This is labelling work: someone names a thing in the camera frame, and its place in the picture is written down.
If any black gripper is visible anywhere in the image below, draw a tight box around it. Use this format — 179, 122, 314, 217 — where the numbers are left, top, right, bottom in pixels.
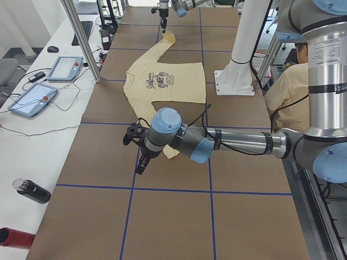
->
135, 147, 160, 174
159, 8, 169, 34

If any beige long sleeve shirt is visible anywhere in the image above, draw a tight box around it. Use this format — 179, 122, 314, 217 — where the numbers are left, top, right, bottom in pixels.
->
124, 31, 213, 164

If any black keyboard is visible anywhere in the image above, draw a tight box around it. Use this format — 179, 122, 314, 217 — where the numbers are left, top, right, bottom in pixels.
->
71, 20, 94, 46

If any far teach pendant tablet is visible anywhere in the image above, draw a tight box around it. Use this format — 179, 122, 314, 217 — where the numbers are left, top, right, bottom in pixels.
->
46, 56, 83, 82

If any teach pendant tablet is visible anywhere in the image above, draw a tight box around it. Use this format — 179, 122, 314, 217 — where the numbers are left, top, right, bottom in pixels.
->
46, 56, 83, 82
8, 83, 58, 118

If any black computer mouse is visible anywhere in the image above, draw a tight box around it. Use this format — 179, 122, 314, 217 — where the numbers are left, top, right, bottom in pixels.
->
47, 45, 59, 53

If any black water bottle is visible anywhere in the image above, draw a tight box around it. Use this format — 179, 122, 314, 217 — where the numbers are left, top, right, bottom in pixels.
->
12, 178, 51, 204

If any near teach pendant tablet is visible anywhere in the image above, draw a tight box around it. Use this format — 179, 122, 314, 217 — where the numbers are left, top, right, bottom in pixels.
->
8, 83, 58, 118

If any black phone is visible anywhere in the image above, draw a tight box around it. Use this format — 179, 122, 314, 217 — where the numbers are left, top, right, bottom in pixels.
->
28, 71, 46, 83

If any person in beige shirt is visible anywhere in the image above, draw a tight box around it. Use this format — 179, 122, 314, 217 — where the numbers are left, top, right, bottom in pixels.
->
264, 42, 310, 132

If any red cylinder bottle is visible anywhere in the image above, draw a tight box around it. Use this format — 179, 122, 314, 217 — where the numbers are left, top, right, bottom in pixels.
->
1, 227, 36, 250

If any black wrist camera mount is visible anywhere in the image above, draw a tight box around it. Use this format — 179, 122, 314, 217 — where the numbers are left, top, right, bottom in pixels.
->
123, 122, 148, 147
151, 7, 159, 14

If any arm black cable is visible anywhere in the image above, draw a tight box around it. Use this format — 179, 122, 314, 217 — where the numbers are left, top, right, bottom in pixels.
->
187, 103, 310, 155

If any white camera pole base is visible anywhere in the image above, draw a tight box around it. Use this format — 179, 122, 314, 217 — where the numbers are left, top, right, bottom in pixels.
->
214, 0, 272, 96

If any aluminium frame post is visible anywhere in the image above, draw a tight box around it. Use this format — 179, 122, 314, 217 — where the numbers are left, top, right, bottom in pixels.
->
60, 0, 101, 83

